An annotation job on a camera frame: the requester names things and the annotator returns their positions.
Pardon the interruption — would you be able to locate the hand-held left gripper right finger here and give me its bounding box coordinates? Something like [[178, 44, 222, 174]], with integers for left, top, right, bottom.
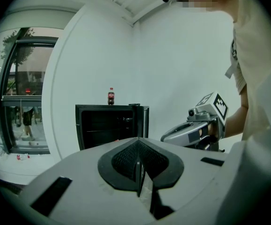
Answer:
[[139, 137, 230, 212]]

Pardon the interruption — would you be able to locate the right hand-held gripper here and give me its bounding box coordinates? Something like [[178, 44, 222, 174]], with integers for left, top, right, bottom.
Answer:
[[160, 91, 229, 152]]

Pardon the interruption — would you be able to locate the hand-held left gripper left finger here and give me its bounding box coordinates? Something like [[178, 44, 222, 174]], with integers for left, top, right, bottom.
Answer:
[[18, 137, 157, 225]]

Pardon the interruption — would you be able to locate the black mini fridge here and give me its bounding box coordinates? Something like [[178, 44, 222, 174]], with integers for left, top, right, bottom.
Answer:
[[75, 103, 150, 151]]

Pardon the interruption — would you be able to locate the person's right forearm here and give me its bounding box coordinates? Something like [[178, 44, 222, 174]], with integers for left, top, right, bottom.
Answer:
[[224, 85, 249, 139]]

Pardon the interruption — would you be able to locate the person's left hand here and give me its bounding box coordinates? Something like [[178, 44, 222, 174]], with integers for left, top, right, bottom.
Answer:
[[198, 123, 220, 143]]

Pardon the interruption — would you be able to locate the cola bottle red cap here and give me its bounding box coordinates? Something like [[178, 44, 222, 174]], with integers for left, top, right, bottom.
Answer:
[[107, 87, 116, 106]]

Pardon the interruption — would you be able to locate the black framed window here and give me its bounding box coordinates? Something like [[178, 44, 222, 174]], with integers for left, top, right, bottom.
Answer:
[[0, 27, 59, 155]]

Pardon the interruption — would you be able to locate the person's beige shirt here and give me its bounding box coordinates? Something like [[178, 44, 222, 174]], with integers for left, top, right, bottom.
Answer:
[[228, 0, 271, 142]]

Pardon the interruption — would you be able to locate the grey shoulder strap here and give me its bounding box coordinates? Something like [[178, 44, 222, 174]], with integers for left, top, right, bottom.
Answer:
[[224, 38, 239, 79]]

